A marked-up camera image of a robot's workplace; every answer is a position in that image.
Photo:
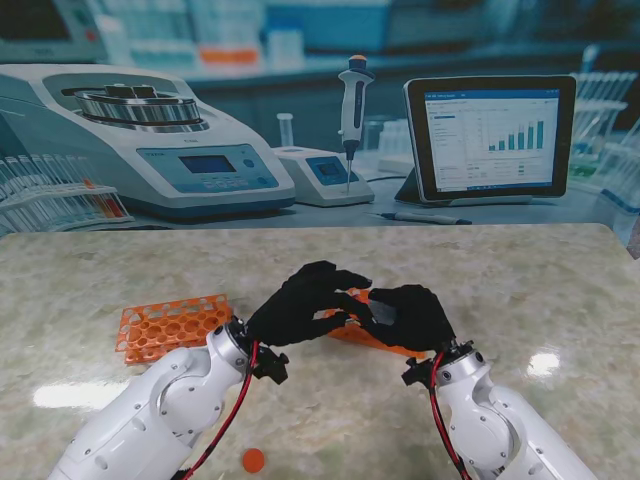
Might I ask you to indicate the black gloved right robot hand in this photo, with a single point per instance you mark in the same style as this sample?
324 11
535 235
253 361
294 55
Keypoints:
415 320

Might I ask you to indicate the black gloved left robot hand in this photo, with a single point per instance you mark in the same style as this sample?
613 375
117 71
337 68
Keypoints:
295 315

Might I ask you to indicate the clear plastic test tube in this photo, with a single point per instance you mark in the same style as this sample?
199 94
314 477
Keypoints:
384 312

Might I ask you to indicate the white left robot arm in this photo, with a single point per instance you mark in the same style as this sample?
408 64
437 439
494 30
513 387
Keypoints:
165 405

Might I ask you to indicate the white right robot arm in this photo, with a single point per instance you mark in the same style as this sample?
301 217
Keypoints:
500 425

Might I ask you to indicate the empty orange test tube rack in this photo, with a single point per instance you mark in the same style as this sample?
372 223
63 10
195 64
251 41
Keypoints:
165 325

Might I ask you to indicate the printed laboratory backdrop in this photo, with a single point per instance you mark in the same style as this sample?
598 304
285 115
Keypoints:
300 100

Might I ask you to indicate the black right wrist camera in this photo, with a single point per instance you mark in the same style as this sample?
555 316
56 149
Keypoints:
417 372

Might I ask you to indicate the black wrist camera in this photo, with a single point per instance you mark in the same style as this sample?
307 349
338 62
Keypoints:
272 365
417 372

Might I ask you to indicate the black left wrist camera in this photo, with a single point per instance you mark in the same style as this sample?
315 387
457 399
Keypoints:
272 365

